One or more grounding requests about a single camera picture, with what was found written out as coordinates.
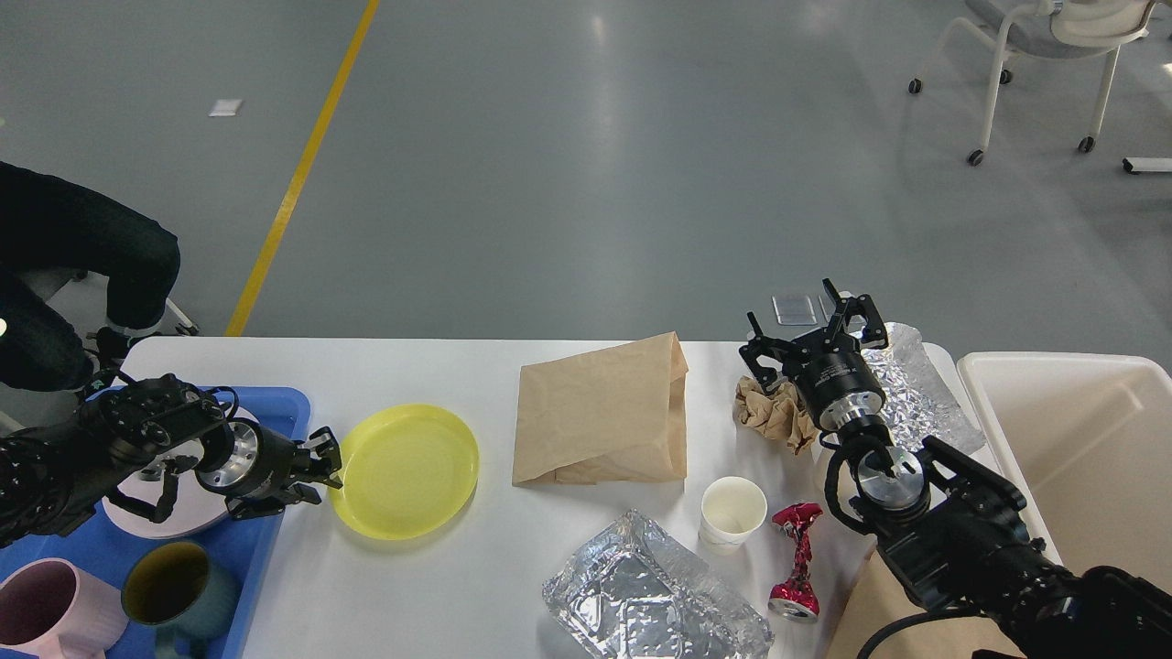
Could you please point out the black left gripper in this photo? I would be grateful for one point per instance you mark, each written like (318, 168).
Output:
(258, 470)

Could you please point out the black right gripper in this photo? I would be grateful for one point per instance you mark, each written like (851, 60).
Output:
(827, 368)

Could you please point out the yellow plastic plate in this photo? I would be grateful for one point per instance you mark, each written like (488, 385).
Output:
(406, 471)

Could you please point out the pink mug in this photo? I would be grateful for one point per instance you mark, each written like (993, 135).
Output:
(52, 609)

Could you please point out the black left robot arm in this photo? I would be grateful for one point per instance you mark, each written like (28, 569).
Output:
(130, 443)

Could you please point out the brown paper bag under arm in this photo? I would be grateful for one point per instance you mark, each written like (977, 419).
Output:
(878, 599)

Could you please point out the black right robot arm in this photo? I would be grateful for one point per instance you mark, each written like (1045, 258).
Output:
(948, 528)

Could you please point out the floor socket plate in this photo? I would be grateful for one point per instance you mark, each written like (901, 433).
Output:
(795, 310)

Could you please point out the crumpled brown paper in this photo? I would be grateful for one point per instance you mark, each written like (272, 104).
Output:
(779, 416)

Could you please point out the crumpled foil sheet right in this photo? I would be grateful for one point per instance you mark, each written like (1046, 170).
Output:
(917, 401)

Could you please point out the teal mug yellow inside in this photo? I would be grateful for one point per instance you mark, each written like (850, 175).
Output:
(183, 596)

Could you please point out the yellow floor tape line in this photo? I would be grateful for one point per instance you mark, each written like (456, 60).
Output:
(267, 254)

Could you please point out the white paper cup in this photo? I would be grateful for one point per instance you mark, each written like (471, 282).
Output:
(731, 509)

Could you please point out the brown paper bag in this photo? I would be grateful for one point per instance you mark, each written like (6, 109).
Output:
(611, 415)

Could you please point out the crushed red can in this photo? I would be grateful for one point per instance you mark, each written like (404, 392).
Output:
(795, 598)

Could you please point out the beige plastic bin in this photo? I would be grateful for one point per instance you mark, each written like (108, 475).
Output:
(1087, 439)

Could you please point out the foil tray front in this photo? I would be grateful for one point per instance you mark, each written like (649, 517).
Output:
(634, 591)

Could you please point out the person in black clothes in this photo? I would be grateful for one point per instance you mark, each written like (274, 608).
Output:
(47, 222)

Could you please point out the white chair leg right edge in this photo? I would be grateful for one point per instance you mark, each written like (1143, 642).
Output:
(1135, 165)

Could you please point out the white office chair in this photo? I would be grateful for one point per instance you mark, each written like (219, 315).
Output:
(1046, 30)

